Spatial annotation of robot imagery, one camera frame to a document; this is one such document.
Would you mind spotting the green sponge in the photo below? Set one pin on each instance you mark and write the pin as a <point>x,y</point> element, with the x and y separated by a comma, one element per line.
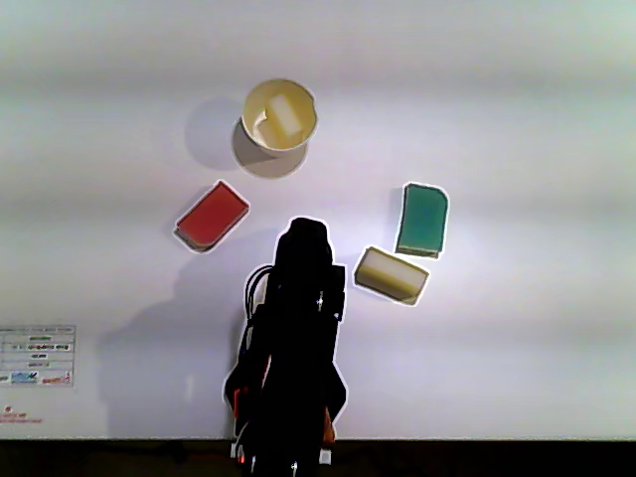
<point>422,221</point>

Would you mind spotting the printed label sheet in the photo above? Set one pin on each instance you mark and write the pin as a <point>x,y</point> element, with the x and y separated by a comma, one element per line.
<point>37,355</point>

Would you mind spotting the white paper cup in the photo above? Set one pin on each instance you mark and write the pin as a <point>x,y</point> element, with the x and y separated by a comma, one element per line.
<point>256,107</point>

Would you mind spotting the red and white sponge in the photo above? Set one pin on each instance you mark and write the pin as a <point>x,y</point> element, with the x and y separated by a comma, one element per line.
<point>211,218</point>

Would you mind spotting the yellow and white sponge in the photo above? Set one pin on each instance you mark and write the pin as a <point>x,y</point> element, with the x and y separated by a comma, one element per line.
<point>390,275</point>
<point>283,116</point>

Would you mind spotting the red printed sticker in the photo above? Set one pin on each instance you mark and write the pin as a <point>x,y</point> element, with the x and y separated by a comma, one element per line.
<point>17,416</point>

